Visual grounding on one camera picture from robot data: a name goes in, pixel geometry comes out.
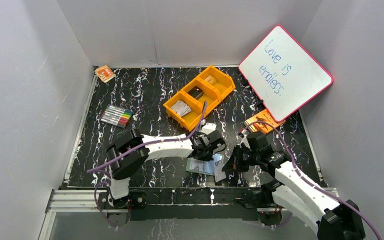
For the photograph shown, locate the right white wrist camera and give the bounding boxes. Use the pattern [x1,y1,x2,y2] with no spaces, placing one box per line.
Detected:
[240,133,250,149]

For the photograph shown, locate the yellow three-compartment bin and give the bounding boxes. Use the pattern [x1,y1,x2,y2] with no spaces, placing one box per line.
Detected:
[164,65,236,131]

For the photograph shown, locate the black card stack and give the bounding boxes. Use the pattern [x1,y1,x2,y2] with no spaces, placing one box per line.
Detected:
[188,86,203,100]

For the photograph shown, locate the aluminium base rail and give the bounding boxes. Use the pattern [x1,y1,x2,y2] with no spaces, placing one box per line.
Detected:
[45,188,344,214]

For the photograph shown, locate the silver card stack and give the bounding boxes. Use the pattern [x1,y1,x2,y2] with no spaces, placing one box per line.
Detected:
[171,100,191,117]

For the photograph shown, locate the small orange card box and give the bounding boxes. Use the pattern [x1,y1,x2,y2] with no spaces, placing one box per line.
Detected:
[95,65,115,83]

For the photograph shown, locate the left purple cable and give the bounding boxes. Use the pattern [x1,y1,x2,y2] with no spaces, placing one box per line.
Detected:
[86,100,209,229]

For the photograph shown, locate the silver credit card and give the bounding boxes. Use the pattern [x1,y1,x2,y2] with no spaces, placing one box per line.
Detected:
[214,159,226,182]
[186,158,209,173]

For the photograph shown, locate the orange book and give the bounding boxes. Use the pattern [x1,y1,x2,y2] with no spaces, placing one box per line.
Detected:
[244,109,286,135]

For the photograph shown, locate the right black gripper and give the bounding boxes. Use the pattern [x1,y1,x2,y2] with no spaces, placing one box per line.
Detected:
[222,144,260,172]

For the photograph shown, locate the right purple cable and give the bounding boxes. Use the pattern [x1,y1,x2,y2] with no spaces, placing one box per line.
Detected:
[241,120,382,240]

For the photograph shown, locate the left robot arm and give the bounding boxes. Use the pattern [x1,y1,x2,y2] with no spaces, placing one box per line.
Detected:
[106,129,226,208]

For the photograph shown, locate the black mounting plate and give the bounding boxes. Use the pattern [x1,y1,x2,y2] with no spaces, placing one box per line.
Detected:
[95,187,291,227]

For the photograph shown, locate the gold card stack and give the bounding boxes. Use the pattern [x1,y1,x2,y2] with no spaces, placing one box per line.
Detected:
[204,75,217,85]

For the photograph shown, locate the pink-framed whiteboard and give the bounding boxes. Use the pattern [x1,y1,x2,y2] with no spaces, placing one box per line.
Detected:
[238,25,334,122]

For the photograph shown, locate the pack of coloured markers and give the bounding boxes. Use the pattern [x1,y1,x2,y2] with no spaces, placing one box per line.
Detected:
[100,105,133,128]

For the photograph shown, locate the green card holder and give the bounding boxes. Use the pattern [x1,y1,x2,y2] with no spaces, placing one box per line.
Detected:
[186,154,224,176]

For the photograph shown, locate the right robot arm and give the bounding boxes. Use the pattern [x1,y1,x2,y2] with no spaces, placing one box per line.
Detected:
[222,132,365,240]

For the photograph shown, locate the purple cable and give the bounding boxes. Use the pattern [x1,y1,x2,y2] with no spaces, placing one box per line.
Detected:
[86,100,209,229]
[241,120,382,240]

